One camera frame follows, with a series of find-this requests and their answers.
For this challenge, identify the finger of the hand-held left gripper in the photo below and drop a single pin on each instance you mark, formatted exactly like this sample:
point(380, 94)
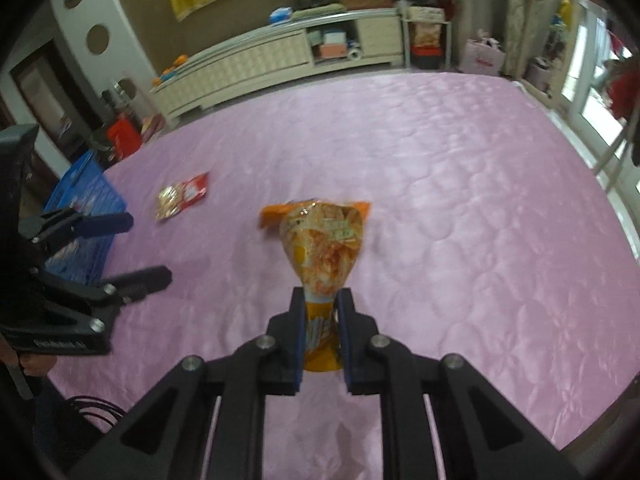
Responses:
point(107, 224)
point(147, 279)

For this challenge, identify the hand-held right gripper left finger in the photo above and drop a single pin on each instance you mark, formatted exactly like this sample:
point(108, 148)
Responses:
point(298, 332)

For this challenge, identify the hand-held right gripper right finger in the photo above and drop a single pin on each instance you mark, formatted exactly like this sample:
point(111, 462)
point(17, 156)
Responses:
point(345, 335)

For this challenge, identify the blue plastic basket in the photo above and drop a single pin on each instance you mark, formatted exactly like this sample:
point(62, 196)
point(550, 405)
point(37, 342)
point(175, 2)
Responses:
point(87, 192)

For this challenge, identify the orange chip bag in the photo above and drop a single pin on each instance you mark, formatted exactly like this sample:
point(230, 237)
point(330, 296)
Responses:
point(322, 250)

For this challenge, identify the person's left hand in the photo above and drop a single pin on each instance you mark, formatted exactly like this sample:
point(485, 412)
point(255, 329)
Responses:
point(35, 366)

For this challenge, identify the red rice cracker bag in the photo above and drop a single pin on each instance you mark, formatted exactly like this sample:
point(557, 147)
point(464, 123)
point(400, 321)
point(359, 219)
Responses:
point(185, 194)

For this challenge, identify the red paper bag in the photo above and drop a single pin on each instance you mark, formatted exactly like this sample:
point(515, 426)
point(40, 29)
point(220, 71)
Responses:
point(122, 140)

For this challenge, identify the pink quilted bedspread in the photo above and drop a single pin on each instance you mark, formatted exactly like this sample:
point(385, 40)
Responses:
point(450, 210)

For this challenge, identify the orange toys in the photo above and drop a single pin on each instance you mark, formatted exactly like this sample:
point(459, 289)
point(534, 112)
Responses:
point(172, 67)

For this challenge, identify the white low cabinet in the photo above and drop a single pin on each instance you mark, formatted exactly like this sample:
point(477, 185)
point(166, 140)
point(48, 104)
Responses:
point(240, 65)

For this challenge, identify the white panel with round holes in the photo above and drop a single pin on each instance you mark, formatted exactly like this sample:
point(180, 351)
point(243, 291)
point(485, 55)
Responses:
point(80, 15)

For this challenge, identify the blue tissue pack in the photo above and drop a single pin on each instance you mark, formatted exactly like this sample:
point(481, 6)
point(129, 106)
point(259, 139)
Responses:
point(281, 14)

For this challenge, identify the white tape roll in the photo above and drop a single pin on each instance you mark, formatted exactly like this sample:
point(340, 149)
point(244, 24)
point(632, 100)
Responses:
point(356, 53)

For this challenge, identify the orange box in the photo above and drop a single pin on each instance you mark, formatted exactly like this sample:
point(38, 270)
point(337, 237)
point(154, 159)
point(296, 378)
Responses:
point(333, 50)

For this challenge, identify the white metal rack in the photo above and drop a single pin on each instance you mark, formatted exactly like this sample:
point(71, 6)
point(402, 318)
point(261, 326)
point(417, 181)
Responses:
point(402, 35)

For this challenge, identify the pink paper bag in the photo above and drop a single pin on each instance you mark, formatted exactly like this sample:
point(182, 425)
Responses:
point(482, 57)

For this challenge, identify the printed snack carton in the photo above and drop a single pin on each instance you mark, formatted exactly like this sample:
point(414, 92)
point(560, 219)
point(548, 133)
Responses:
point(427, 34)

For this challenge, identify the patterned beige curtain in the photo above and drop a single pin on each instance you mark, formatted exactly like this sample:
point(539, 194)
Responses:
point(525, 10)

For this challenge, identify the red garment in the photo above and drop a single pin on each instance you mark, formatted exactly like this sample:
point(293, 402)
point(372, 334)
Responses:
point(625, 90)

